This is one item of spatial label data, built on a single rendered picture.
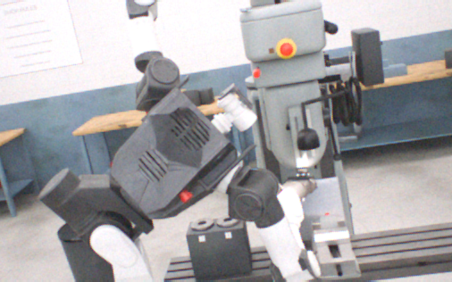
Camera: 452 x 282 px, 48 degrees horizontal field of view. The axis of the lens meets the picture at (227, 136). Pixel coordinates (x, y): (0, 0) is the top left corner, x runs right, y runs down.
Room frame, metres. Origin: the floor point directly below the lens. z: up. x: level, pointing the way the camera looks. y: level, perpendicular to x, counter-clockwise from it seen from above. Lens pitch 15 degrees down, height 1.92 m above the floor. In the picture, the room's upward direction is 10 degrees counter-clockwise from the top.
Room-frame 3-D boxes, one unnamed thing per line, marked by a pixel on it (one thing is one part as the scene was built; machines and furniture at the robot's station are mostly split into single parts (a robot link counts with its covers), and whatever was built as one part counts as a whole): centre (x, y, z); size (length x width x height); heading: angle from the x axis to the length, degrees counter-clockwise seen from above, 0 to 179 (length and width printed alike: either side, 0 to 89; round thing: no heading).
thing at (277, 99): (1.78, -0.25, 1.47); 0.21 x 0.19 x 0.32; 83
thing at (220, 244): (1.79, 0.10, 1.04); 0.22 x 0.12 x 0.20; 83
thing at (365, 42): (2.04, -0.62, 1.62); 0.20 x 0.09 x 0.21; 173
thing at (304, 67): (1.82, -0.26, 1.68); 0.34 x 0.24 x 0.10; 173
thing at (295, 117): (1.67, -0.24, 1.44); 0.04 x 0.04 x 0.21; 83
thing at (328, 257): (1.74, -0.32, 0.99); 0.35 x 0.15 x 0.11; 173
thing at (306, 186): (1.70, -0.21, 1.24); 0.13 x 0.12 x 0.10; 60
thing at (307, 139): (1.55, -0.25, 1.47); 0.07 x 0.07 x 0.06
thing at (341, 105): (2.02, -0.48, 1.45); 0.18 x 0.16 x 0.21; 173
